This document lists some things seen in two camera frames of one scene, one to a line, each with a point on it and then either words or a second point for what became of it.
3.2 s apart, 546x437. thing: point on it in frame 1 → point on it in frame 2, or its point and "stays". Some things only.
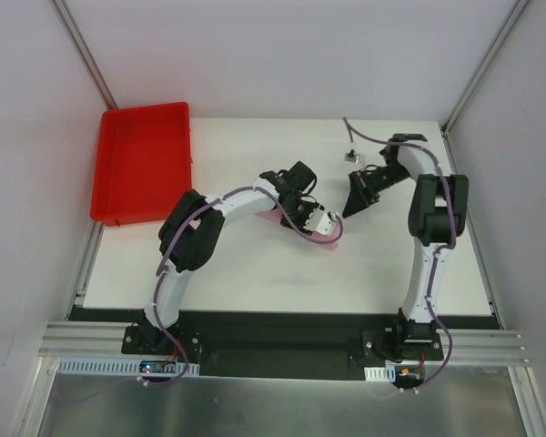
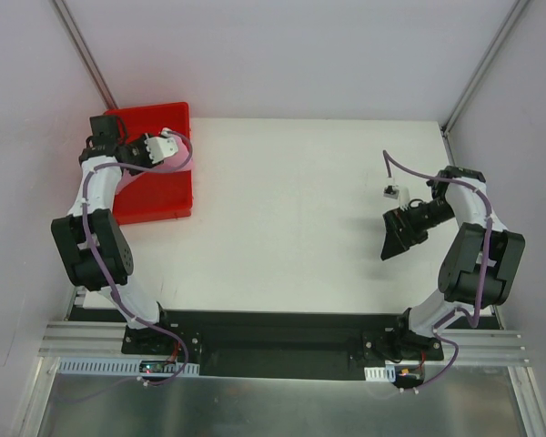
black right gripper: x=364 y=191 → x=403 y=226
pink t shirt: x=275 y=216 → x=175 y=162
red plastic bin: x=143 y=160 stays
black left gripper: x=303 y=215 → x=140 y=155
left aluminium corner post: x=85 y=53 stays
